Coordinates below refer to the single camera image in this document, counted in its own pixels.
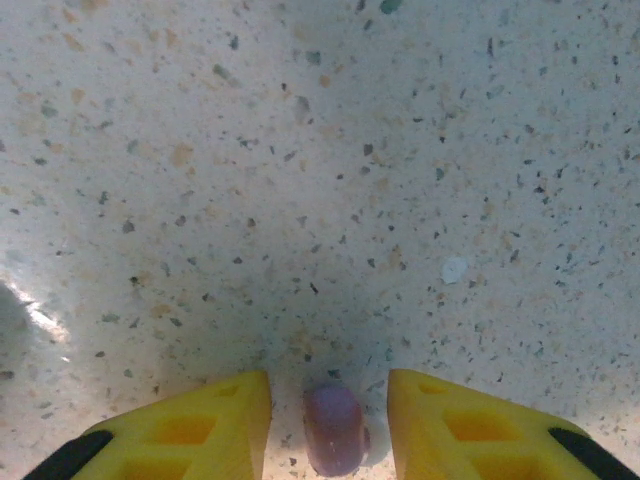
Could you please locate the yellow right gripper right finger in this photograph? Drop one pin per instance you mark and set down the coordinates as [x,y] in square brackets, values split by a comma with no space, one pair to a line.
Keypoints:
[475,435]

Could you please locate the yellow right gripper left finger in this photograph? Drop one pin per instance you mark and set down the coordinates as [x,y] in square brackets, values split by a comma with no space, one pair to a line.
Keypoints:
[200,435]

